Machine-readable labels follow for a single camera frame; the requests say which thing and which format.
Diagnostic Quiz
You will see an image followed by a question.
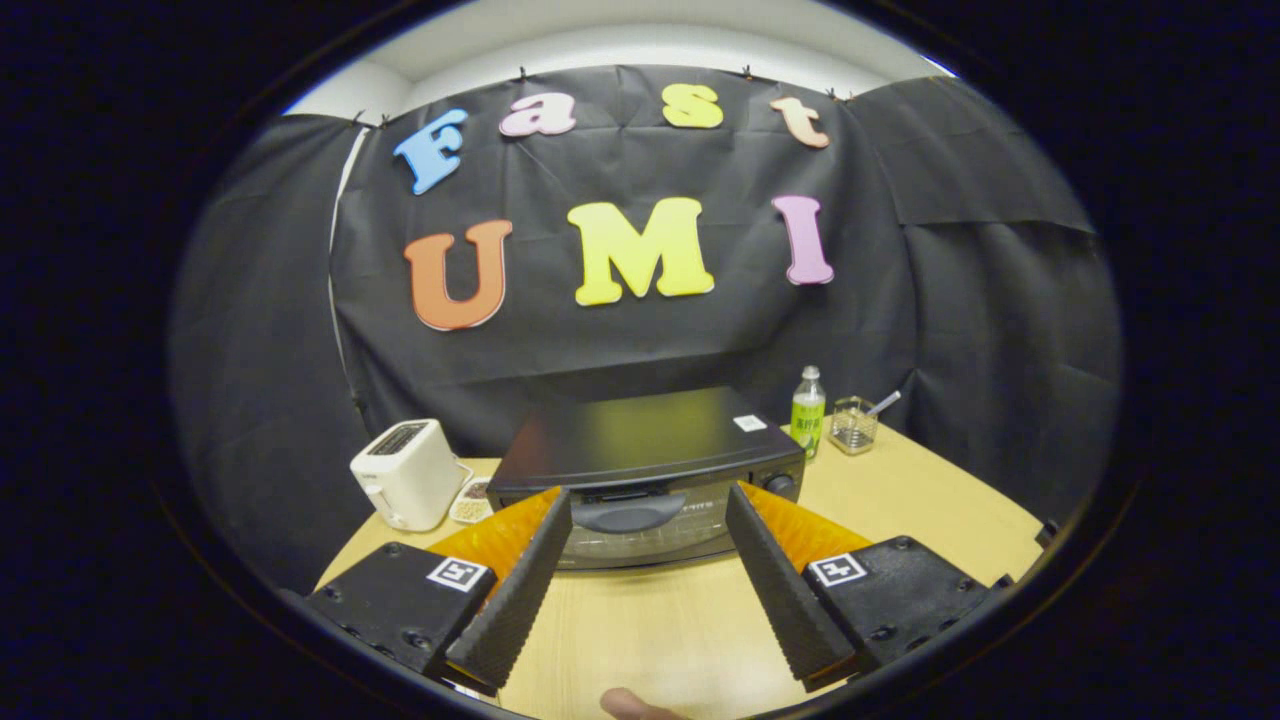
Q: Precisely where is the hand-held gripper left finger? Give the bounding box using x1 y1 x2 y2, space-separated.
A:
305 487 574 696

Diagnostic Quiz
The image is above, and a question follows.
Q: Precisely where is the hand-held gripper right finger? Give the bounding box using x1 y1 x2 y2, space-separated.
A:
725 483 1011 693

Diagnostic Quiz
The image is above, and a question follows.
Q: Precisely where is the black toaster oven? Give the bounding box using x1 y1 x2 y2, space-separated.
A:
487 387 808 571

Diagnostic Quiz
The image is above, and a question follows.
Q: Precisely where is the white toaster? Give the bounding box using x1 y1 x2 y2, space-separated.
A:
350 419 466 533

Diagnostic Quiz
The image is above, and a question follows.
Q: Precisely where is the divided white snack tray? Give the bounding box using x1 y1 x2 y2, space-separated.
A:
449 476 493 526

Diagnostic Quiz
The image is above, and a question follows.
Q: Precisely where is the clear bottle green label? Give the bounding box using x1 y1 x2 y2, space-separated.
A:
790 366 827 462

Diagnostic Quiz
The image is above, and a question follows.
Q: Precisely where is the clear glass cup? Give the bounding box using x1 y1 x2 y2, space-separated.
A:
828 396 879 456

